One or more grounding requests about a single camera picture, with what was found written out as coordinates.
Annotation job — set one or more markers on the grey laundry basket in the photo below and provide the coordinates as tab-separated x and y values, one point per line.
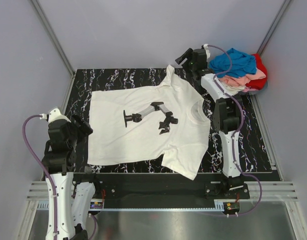
253	92

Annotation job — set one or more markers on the cream t-shirt in basket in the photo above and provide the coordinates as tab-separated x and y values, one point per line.
233	89

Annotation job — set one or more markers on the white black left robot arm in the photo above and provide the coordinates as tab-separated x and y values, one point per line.
67	215

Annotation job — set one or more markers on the aluminium frame post left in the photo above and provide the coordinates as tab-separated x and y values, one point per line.
52	35

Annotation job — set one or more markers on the white slotted cable duct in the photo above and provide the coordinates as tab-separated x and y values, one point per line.
133	205

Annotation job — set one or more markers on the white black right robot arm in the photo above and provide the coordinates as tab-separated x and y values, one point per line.
228	118

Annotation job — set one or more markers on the red t-shirt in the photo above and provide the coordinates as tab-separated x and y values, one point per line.
258	80

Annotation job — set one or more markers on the aluminium frame post right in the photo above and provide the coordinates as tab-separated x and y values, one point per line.
286	4

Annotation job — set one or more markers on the pink t-shirt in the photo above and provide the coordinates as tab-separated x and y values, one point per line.
237	81

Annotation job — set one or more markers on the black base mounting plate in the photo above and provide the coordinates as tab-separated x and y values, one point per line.
158	187

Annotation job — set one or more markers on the aluminium frame post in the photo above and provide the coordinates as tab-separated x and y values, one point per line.
52	35
286	4

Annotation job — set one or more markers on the blue t-shirt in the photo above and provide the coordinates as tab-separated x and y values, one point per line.
234	63

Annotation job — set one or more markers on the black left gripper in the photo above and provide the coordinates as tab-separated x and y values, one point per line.
83	130

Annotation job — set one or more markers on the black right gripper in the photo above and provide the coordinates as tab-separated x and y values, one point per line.
186	55

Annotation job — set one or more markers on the white printed t-shirt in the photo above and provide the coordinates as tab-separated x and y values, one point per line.
115	142

